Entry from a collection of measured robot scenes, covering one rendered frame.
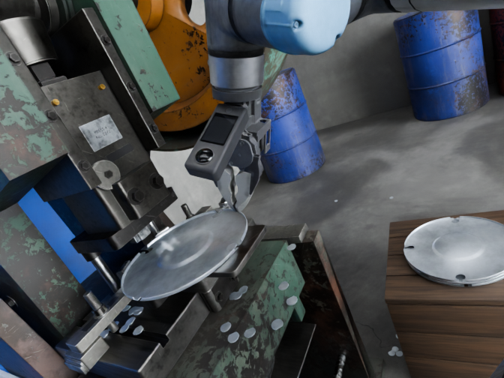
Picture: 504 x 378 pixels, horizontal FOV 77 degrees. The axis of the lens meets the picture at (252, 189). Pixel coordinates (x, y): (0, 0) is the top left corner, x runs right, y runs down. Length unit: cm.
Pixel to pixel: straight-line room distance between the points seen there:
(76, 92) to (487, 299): 102
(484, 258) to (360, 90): 299
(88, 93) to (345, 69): 335
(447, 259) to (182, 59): 93
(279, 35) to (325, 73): 355
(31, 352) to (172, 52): 81
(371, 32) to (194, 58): 295
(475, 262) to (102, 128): 98
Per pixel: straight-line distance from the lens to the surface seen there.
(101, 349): 73
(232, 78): 43
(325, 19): 34
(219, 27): 43
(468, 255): 108
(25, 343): 94
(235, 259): 58
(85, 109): 67
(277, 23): 33
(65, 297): 90
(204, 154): 40
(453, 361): 118
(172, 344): 67
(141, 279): 70
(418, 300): 100
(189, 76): 96
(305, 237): 85
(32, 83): 61
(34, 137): 57
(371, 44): 375
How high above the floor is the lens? 107
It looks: 20 degrees down
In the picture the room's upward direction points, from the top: 25 degrees counter-clockwise
